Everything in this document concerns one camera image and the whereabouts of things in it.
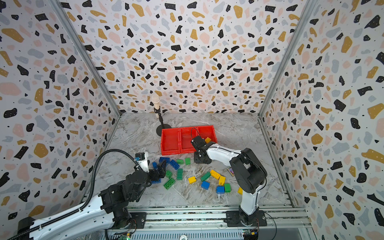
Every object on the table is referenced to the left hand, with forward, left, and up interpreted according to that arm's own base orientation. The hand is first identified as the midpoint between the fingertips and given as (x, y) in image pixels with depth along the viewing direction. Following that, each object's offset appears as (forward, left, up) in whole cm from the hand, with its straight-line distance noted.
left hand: (161, 160), depth 73 cm
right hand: (+10, -18, -17) cm, 27 cm away
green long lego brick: (-5, -2, -20) cm, 20 cm away
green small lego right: (-8, -35, -20) cm, 41 cm away
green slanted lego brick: (-1, -23, -19) cm, 30 cm away
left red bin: (+22, 0, -17) cm, 28 cm away
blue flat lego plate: (+10, +1, -20) cm, 22 cm away
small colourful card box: (+2, -38, -19) cm, 42 cm away
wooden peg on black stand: (+33, +6, +11) cm, 36 cm away
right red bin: (+32, -24, -19) cm, 44 cm away
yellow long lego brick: (+1, -28, -20) cm, 35 cm away
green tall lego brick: (0, -7, -19) cm, 20 cm away
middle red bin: (+29, -10, -18) cm, 36 cm away
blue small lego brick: (-6, -22, -20) cm, 30 cm away
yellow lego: (-14, -37, -4) cm, 40 cm away
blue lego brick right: (-9, -30, -18) cm, 36 cm away
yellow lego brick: (-3, -14, -20) cm, 25 cm away
